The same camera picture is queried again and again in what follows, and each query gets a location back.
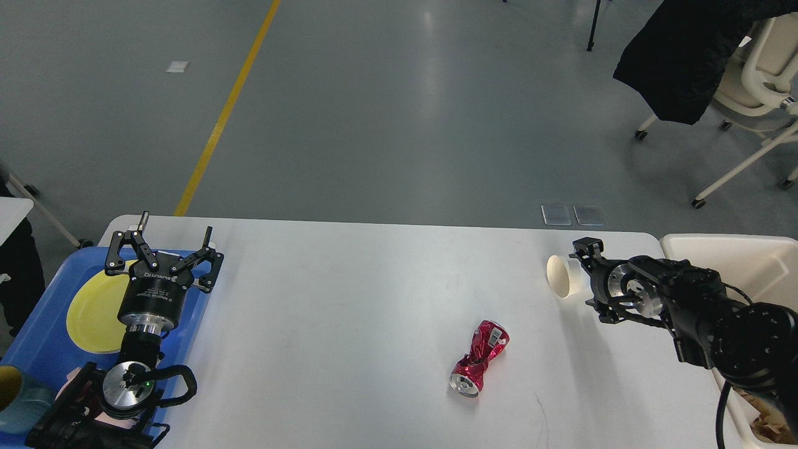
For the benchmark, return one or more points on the crushed red soda can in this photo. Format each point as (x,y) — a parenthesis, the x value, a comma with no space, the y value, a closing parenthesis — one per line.
(489,340)

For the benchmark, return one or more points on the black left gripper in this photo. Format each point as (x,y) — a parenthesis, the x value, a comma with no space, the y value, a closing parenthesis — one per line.
(154,296)

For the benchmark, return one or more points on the black tripod leg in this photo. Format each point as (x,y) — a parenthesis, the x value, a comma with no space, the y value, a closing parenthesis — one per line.
(590,45)

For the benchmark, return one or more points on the blue plastic tray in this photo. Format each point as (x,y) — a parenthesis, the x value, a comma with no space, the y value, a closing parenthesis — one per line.
(44,348)

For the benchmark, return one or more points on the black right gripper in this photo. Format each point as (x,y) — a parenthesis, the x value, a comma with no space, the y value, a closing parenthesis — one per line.
(608,278)

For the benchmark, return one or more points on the white lid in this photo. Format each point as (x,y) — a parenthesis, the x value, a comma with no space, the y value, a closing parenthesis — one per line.
(565,276)

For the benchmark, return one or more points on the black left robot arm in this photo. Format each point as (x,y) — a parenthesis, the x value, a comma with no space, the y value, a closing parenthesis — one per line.
(114,408)

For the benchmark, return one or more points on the yellow plastic plate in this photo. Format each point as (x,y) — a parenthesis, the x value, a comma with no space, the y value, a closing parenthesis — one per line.
(91,320)

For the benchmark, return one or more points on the teal mug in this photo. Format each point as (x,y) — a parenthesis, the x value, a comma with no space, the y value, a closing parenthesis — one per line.
(24,400)

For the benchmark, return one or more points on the brown paper ball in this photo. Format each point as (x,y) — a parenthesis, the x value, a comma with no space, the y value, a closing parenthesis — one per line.
(767,423)

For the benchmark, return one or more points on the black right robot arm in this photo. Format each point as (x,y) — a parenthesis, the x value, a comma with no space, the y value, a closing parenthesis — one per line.
(752,345)

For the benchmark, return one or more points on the white side table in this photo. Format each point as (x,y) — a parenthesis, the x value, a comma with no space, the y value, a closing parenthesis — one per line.
(15,209)

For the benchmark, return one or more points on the pink ribbed mug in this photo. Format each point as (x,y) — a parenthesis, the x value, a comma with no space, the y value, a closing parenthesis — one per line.
(75,374)

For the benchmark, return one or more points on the black jacket on chair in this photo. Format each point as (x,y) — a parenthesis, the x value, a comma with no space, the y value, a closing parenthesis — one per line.
(677,60)

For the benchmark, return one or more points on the white plastic bin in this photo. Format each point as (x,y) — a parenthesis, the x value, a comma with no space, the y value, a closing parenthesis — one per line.
(765,268)

